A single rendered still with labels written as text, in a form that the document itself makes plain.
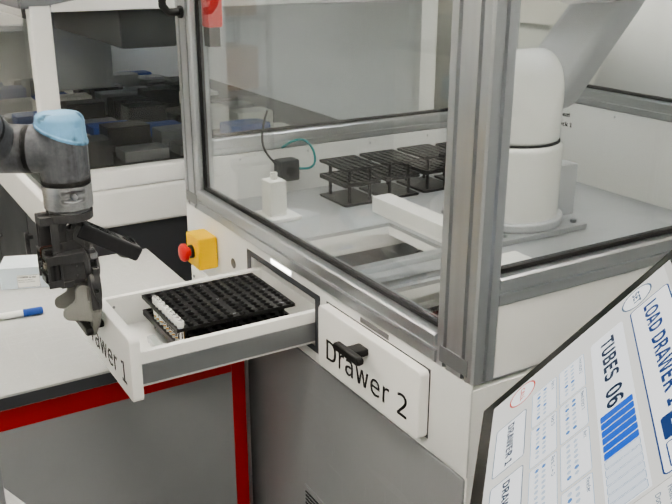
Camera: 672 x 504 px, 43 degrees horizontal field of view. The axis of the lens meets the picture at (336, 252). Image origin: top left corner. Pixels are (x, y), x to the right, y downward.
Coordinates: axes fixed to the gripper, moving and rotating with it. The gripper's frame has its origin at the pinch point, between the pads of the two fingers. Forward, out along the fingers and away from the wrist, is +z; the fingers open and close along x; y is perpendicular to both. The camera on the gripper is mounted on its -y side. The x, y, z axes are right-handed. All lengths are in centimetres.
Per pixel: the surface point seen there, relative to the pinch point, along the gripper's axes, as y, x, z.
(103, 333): -1.3, 0.1, 2.3
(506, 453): -22, 76, -10
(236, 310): -23.1, 6.1, 0.7
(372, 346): -33.3, 33.7, -1.4
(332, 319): -33.3, 21.7, -1.3
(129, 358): -1.3, 14.1, 0.9
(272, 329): -26.8, 12.5, 2.6
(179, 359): -9.8, 12.8, 3.8
